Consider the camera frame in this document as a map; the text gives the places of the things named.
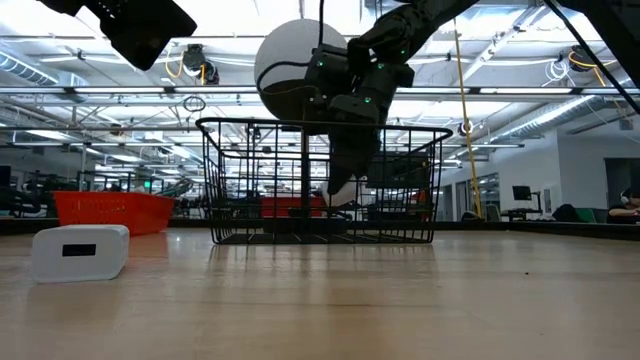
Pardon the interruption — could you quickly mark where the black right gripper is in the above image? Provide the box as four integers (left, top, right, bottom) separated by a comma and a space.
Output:
327, 92, 389, 196

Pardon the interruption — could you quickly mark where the ceiling cable reel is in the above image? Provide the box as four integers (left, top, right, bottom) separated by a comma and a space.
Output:
181, 43, 221, 86
567, 44, 607, 72

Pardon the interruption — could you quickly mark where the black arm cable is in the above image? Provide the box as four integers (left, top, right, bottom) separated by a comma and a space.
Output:
254, 0, 326, 97

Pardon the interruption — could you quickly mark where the small white plastic object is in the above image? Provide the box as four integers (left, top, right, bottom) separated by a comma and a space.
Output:
319, 174, 370, 209

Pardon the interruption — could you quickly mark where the black wire basket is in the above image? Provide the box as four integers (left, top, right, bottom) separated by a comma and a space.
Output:
195, 117, 454, 246

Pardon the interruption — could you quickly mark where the red-orange plastic basket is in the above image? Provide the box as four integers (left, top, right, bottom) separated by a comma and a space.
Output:
53, 191, 176, 237

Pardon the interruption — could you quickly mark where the white sphere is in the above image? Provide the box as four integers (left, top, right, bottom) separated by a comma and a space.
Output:
253, 18, 349, 122

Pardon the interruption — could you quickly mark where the silver ventilation duct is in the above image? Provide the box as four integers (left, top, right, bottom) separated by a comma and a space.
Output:
492, 94, 596, 144
0, 49, 89, 104

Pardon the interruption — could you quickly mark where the black office chair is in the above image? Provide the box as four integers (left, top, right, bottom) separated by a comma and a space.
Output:
552, 203, 584, 224

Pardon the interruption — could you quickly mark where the red background bin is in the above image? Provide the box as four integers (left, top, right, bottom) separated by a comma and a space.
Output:
259, 195, 327, 219

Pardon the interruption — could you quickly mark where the yellow hanging cable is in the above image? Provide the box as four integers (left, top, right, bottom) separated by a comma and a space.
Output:
452, 19, 484, 219

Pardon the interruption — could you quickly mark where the black aluminium table frame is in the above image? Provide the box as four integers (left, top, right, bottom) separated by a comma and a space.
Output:
0, 217, 640, 242

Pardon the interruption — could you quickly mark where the white box with cable print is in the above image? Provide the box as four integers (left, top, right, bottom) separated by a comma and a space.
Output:
32, 224, 131, 285

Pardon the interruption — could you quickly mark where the person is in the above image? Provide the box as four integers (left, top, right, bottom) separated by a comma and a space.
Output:
606, 187, 640, 225

